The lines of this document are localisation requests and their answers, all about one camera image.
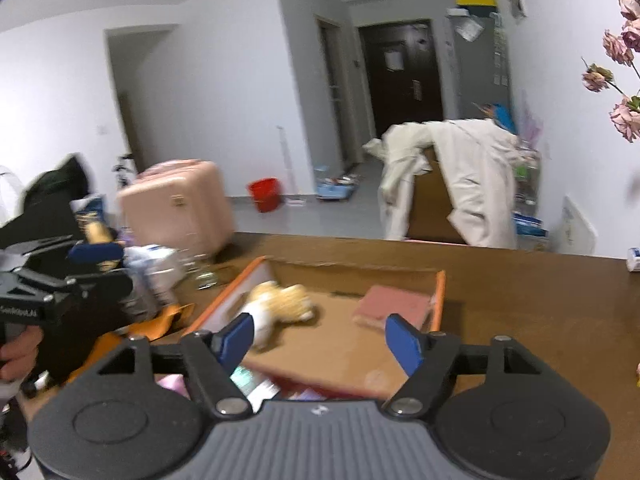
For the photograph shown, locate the pink suitcase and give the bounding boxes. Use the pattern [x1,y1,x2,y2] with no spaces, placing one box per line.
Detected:
[117,159,237,262]

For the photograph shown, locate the shiny printed packet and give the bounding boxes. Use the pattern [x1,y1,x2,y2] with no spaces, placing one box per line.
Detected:
[227,365,282,412]

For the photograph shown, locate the person's left hand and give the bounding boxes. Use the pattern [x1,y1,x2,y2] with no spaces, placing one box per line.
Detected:
[0,327,45,382]

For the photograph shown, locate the orange strap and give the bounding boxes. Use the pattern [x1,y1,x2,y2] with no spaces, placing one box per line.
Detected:
[65,304,197,386]

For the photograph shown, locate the beige coat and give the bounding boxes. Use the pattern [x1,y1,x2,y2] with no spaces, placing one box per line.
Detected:
[362,119,532,251]

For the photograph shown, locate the cluttered storage rack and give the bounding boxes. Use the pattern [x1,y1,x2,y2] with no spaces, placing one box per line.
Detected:
[512,140,552,252]

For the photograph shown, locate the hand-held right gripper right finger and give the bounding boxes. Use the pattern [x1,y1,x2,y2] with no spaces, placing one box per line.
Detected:
[382,313,544,419]

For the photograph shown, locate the white flat board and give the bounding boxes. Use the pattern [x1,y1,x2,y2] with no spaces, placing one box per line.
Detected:
[560,195,599,257]

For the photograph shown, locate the red bucket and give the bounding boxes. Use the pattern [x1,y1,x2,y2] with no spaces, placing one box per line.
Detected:
[247,177,282,214]

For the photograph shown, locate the dark entrance door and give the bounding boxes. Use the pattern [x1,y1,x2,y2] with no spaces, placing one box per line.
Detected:
[357,20,446,137]

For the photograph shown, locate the black paper bag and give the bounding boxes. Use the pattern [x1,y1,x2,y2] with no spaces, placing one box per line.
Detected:
[0,155,92,250]

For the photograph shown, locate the white blue packages with cables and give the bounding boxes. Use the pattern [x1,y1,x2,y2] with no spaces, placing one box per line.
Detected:
[124,244,184,307]

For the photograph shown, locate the white mop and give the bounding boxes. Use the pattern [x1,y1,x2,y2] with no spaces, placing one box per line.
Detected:
[276,125,307,207]

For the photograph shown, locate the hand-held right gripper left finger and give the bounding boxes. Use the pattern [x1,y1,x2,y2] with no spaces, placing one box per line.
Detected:
[97,312,257,420]

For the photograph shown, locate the grey refrigerator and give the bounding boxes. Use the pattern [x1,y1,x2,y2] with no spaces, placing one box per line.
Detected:
[446,10,513,123]

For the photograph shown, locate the blue floor clutter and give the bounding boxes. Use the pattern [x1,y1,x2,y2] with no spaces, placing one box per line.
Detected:
[315,164,362,203]

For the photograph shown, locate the pink artificial flowers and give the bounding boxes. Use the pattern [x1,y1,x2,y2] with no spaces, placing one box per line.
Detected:
[581,0,640,143]

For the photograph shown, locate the yellow green box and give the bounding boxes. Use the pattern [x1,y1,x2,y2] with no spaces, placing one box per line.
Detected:
[456,0,500,18]

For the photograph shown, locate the tan fuzzy item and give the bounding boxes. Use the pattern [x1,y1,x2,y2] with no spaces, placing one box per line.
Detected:
[82,220,126,272]

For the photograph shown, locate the cream yellow plush toy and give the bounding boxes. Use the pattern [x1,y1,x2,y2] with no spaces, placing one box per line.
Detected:
[227,281,317,352]

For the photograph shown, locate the orange cardboard box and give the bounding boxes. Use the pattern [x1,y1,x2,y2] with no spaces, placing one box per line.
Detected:
[182,255,447,402]

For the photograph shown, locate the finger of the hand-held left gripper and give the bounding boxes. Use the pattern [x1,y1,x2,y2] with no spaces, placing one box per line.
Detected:
[10,263,135,307]
[0,233,126,267]

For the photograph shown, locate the glass jar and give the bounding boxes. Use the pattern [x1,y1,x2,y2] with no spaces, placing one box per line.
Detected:
[192,256,222,291]

